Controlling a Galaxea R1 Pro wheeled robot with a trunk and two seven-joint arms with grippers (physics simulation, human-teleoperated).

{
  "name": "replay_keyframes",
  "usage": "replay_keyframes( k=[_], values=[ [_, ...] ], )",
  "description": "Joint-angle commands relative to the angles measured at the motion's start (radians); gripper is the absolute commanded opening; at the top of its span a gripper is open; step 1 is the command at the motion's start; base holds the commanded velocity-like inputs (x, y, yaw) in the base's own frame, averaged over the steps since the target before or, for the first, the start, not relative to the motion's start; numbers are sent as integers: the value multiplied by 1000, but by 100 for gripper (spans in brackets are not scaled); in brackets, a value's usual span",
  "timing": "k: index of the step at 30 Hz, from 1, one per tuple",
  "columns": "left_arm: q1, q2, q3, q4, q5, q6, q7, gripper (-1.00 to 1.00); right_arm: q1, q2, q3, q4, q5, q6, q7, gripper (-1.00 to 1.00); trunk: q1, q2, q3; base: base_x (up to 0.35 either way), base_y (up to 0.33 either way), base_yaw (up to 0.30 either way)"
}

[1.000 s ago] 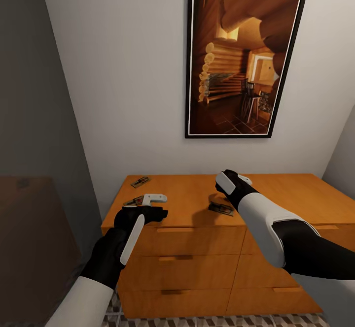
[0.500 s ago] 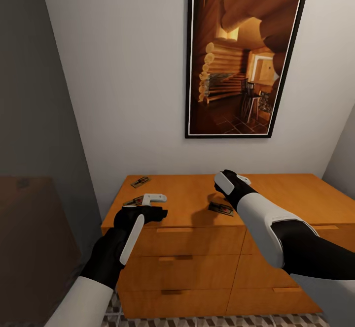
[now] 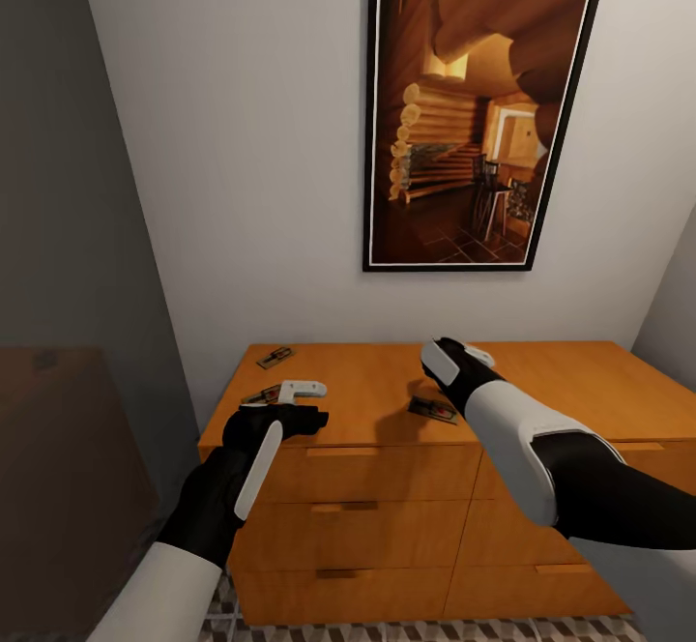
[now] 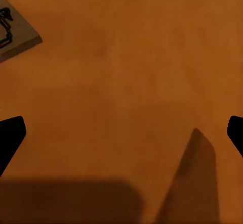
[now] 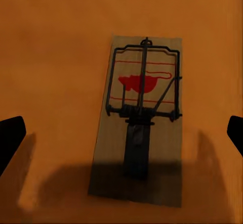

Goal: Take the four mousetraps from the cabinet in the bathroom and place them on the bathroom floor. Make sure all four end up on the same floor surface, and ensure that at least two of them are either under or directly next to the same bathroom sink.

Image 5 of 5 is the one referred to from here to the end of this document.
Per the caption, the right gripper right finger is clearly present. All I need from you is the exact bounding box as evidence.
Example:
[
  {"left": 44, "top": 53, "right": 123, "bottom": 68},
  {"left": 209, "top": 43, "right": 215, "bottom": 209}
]
[{"left": 227, "top": 115, "right": 243, "bottom": 156}]

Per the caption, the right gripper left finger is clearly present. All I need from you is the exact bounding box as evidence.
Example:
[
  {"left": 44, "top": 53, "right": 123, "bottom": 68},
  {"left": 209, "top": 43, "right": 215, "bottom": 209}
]
[{"left": 0, "top": 116, "right": 26, "bottom": 177}]

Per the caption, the mousetrap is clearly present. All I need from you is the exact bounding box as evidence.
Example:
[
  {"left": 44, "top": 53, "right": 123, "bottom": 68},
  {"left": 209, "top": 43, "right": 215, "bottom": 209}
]
[{"left": 88, "top": 36, "right": 183, "bottom": 208}]

